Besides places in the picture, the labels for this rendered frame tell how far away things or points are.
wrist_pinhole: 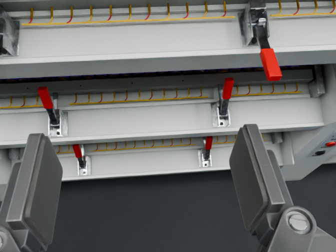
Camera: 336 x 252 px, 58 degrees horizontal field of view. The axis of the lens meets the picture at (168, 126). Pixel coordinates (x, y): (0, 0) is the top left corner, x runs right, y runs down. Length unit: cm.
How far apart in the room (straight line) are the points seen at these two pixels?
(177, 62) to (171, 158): 36
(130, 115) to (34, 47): 21
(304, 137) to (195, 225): 34
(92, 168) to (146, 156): 12
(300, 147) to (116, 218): 46
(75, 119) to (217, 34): 28
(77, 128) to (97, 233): 35
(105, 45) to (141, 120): 19
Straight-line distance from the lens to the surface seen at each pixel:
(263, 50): 32
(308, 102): 58
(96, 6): 36
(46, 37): 36
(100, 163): 69
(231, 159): 16
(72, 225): 81
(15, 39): 37
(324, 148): 68
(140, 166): 68
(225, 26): 36
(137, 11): 35
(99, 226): 80
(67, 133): 52
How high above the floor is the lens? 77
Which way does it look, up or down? 62 degrees down
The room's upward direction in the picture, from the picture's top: 3 degrees clockwise
